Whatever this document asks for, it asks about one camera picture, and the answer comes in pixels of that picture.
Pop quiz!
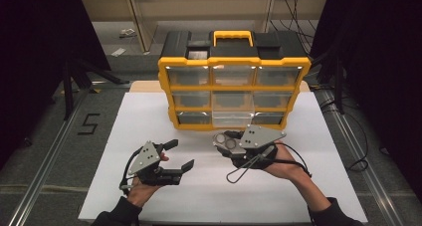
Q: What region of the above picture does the white table board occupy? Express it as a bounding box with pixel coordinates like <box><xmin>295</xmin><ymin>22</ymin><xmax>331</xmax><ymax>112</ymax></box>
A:
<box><xmin>78</xmin><ymin>91</ymin><xmax>368</xmax><ymax>224</ymax></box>

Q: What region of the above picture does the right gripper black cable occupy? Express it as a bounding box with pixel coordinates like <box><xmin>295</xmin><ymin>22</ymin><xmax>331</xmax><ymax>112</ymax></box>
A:
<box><xmin>280</xmin><ymin>141</ymin><xmax>314</xmax><ymax>179</ymax></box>

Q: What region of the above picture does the person's left hand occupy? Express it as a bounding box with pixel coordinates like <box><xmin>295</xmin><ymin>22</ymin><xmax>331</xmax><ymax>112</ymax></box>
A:
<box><xmin>126</xmin><ymin>152</ymin><xmax>170</xmax><ymax>208</ymax></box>

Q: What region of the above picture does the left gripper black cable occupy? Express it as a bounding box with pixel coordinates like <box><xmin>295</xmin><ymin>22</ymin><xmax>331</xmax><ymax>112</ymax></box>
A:
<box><xmin>118</xmin><ymin>146</ymin><xmax>142</xmax><ymax>196</ymax></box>

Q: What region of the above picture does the grey wire loop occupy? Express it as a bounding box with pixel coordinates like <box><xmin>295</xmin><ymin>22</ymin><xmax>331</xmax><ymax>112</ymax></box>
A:
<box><xmin>226</xmin><ymin>145</ymin><xmax>277</xmax><ymax>184</ymax></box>

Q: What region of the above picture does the bundle of black cables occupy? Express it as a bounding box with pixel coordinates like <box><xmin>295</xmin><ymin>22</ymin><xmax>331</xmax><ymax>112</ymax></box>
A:
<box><xmin>268</xmin><ymin>0</ymin><xmax>319</xmax><ymax>55</ymax></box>

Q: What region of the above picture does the aluminium floor rail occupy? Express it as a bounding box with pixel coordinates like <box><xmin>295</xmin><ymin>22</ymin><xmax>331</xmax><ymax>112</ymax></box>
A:
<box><xmin>6</xmin><ymin>86</ymin><xmax>93</xmax><ymax>226</ymax></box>
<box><xmin>317</xmin><ymin>90</ymin><xmax>406</xmax><ymax>226</ymax></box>

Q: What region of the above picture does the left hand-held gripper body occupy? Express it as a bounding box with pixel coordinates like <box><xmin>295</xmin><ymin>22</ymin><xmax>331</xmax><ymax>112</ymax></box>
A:
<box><xmin>127</xmin><ymin>140</ymin><xmax>183</xmax><ymax>187</ymax></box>

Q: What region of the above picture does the transparent pull-out organizer drawer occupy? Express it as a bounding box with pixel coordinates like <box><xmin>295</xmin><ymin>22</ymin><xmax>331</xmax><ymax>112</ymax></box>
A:
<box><xmin>211</xmin><ymin>91</ymin><xmax>256</xmax><ymax>128</ymax></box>

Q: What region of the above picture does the black floor cable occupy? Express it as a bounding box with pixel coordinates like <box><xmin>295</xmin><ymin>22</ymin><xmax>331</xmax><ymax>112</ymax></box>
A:
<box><xmin>344</xmin><ymin>113</ymin><xmax>370</xmax><ymax>173</ymax></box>

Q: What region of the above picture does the person's right hand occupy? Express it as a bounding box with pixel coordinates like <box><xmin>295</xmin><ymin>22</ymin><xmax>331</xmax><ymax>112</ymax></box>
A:
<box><xmin>263</xmin><ymin>140</ymin><xmax>309</xmax><ymax>182</ymax></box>

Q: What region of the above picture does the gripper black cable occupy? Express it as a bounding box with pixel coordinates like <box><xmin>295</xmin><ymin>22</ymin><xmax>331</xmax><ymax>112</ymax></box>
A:
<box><xmin>280</xmin><ymin>141</ymin><xmax>314</xmax><ymax>179</ymax></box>
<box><xmin>118</xmin><ymin>146</ymin><xmax>142</xmax><ymax>196</ymax></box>

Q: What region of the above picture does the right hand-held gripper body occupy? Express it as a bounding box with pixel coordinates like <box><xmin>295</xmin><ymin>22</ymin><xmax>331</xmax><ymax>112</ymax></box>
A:
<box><xmin>228</xmin><ymin>124</ymin><xmax>287</xmax><ymax>170</ymax></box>

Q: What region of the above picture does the grid of clear drawers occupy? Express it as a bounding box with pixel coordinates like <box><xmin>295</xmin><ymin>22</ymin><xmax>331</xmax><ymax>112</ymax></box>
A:
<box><xmin>165</xmin><ymin>66</ymin><xmax>304</xmax><ymax>125</ymax></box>

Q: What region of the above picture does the small white floor object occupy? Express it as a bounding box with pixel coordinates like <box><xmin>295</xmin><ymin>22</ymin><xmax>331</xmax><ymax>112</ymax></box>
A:
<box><xmin>118</xmin><ymin>28</ymin><xmax>137</xmax><ymax>39</ymax></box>

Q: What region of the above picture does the yellow black organizer cabinet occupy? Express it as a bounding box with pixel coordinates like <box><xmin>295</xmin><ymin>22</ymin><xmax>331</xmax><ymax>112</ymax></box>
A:
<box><xmin>157</xmin><ymin>30</ymin><xmax>313</xmax><ymax>132</ymax></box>

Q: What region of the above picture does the black metal stand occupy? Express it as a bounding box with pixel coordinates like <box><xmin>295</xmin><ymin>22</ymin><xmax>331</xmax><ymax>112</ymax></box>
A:
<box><xmin>63</xmin><ymin>58</ymin><xmax>130</xmax><ymax>120</ymax></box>

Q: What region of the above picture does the black curtain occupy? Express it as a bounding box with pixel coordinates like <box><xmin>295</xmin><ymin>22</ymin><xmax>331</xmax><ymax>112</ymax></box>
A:
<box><xmin>310</xmin><ymin>0</ymin><xmax>422</xmax><ymax>200</ymax></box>
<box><xmin>0</xmin><ymin>0</ymin><xmax>112</xmax><ymax>170</ymax></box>

